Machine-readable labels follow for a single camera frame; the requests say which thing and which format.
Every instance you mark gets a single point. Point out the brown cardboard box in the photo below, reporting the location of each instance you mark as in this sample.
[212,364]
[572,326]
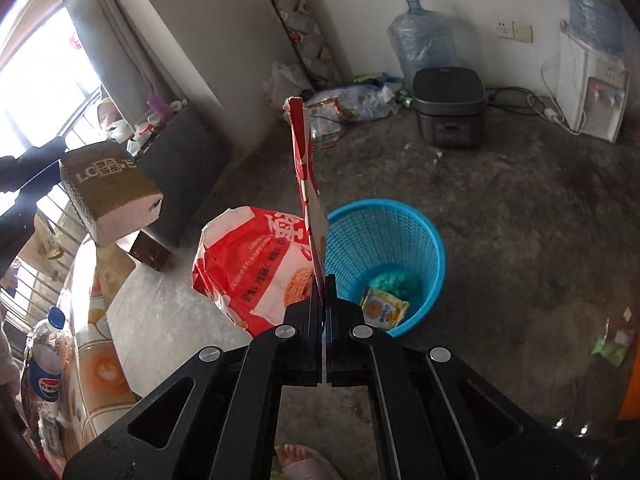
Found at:
[150,252]
[110,190]

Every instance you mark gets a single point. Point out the beige wall switch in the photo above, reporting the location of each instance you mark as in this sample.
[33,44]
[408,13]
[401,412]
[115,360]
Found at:
[523,32]

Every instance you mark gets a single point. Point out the grey curtain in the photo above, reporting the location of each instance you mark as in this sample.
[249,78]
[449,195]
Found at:
[125,20]

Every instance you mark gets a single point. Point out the blue plastic basket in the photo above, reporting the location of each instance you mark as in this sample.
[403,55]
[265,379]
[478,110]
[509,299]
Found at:
[400,230]

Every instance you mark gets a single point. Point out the black rice cooker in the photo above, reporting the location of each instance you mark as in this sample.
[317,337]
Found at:
[450,105]

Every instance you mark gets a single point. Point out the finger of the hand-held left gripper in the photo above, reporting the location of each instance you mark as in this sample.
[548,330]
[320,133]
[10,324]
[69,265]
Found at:
[20,220]
[30,167]

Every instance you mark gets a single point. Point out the person's foot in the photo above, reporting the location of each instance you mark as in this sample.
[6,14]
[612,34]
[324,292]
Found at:
[300,462]

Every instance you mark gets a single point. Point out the table with printed tablecloth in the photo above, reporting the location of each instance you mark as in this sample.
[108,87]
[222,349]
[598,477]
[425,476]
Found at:
[100,360]

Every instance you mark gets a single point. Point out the large red white noodle bag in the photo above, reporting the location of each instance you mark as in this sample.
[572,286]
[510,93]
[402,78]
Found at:
[240,260]

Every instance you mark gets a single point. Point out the teal plastic bag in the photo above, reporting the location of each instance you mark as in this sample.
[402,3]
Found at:
[400,282]

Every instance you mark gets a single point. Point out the dark grey cabinet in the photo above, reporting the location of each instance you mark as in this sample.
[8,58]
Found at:
[185,170]

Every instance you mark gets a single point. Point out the white plastic bag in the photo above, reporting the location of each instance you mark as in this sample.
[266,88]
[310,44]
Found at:
[285,85]

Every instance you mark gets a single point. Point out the red white packet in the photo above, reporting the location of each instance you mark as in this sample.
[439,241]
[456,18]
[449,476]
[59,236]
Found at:
[305,175]

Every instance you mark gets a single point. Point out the empty blue water jug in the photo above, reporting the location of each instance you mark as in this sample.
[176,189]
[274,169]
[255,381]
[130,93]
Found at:
[420,40]

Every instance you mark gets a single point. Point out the red snack packet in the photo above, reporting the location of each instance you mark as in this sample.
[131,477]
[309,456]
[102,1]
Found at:
[325,125]

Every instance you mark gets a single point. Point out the white wall socket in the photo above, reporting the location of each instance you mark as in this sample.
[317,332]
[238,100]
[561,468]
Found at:
[504,29]

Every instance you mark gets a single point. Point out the green wrapper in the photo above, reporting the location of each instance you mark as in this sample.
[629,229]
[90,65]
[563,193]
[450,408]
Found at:
[612,347]

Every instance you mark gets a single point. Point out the metal window railing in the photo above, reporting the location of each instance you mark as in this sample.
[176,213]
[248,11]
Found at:
[60,125]

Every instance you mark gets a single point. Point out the white water dispenser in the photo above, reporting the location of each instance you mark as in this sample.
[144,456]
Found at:
[585,95]

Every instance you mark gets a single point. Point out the clear plastic bag with rubbish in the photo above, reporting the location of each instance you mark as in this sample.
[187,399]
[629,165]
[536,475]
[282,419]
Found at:
[360,100]

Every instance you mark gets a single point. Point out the clear blue-label soda bottle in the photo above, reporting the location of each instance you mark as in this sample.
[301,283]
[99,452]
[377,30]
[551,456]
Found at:
[45,380]

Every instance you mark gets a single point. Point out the yellow biscuit packet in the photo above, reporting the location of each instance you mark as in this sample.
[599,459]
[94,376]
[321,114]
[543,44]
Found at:
[382,307]

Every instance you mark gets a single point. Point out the beige hanging garment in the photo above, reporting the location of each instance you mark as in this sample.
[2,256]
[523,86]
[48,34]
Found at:
[45,240]

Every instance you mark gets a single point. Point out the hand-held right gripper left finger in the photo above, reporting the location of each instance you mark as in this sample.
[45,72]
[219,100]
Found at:
[304,322]

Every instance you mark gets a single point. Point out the blue water jug with label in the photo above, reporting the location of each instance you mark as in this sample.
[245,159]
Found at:
[595,5]

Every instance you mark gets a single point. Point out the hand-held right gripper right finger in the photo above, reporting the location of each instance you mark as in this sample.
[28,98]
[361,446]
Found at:
[345,322]

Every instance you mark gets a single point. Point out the folded patterned mat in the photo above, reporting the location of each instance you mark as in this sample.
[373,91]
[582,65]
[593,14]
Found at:
[300,25]

